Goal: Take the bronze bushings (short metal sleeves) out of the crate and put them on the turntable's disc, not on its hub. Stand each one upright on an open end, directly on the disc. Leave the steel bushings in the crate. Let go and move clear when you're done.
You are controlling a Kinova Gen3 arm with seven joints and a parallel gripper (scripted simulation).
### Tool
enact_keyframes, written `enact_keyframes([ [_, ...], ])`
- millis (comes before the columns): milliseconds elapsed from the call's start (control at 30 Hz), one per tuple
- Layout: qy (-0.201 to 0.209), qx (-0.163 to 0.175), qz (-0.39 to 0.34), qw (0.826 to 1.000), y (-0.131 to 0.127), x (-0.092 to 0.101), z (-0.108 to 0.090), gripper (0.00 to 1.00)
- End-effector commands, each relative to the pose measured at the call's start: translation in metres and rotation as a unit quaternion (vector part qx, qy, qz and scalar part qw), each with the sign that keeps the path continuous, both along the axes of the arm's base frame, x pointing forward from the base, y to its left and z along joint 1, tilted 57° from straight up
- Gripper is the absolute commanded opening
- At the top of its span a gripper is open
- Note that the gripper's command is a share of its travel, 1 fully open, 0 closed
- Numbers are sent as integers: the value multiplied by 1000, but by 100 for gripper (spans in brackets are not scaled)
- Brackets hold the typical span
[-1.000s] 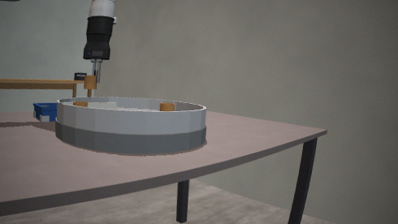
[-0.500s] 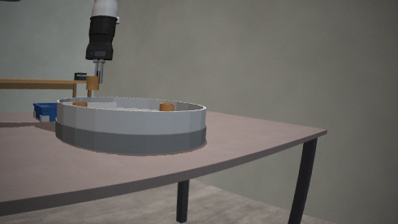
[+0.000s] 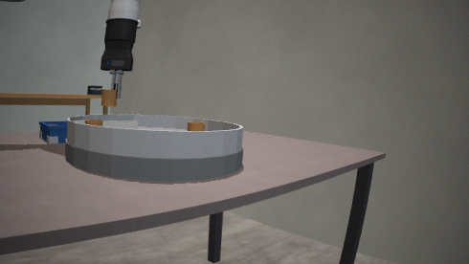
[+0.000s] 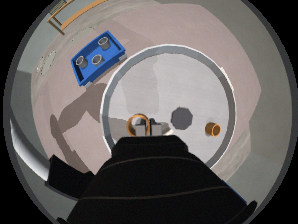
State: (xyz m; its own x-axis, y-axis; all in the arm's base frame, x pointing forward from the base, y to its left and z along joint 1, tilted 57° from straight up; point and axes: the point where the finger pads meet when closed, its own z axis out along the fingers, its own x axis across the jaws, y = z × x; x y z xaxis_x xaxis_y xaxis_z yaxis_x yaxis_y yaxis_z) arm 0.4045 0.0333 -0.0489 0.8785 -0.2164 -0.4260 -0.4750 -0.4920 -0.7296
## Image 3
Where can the blue crate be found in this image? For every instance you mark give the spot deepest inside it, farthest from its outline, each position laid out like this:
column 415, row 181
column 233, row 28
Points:
column 53, row 134

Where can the grey round turntable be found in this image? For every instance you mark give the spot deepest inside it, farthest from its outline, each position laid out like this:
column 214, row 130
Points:
column 151, row 154

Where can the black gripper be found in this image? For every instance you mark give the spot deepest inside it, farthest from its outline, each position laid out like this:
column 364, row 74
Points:
column 121, row 26

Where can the bronze bushing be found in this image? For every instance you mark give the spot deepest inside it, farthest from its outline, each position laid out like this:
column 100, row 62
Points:
column 94, row 122
column 196, row 126
column 108, row 98

